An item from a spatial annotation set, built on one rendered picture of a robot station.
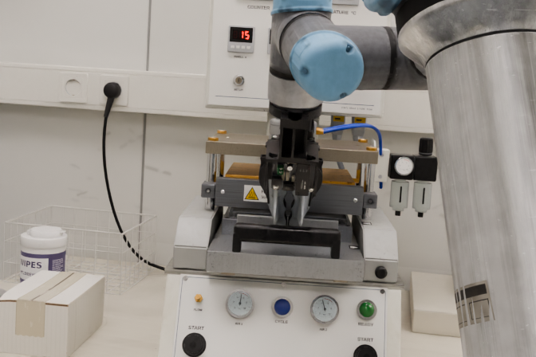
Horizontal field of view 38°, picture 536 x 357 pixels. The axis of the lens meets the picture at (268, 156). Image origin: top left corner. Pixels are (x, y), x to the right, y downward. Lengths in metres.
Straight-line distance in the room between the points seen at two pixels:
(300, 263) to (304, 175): 0.13
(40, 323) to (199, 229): 0.31
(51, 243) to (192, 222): 0.42
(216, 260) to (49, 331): 0.34
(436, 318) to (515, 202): 1.08
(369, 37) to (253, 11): 0.55
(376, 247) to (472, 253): 0.70
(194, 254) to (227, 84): 0.40
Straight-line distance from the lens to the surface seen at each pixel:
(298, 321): 1.12
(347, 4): 1.42
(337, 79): 0.86
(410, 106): 1.72
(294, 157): 1.01
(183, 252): 1.13
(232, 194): 1.20
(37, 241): 1.50
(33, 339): 1.32
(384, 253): 1.14
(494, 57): 0.47
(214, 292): 1.13
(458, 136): 0.47
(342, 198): 1.20
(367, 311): 1.12
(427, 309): 1.52
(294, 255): 1.09
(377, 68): 0.89
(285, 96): 0.99
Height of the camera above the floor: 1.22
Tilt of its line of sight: 6 degrees down
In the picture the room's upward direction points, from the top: 4 degrees clockwise
